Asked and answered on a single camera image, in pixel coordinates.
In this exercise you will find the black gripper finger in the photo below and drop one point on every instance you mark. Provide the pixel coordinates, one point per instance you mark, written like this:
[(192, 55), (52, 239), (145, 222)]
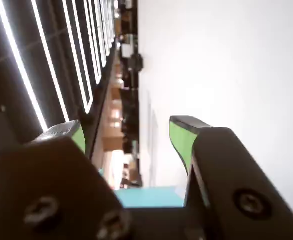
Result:
[(236, 185), (44, 185)]

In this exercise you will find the teal whale-shaped trash bin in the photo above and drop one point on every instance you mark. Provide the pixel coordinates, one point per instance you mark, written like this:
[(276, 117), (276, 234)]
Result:
[(149, 197)]

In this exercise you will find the rectangular ceiling light strip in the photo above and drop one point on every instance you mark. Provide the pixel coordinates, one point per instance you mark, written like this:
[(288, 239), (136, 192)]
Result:
[(98, 82), (87, 112), (19, 61)]

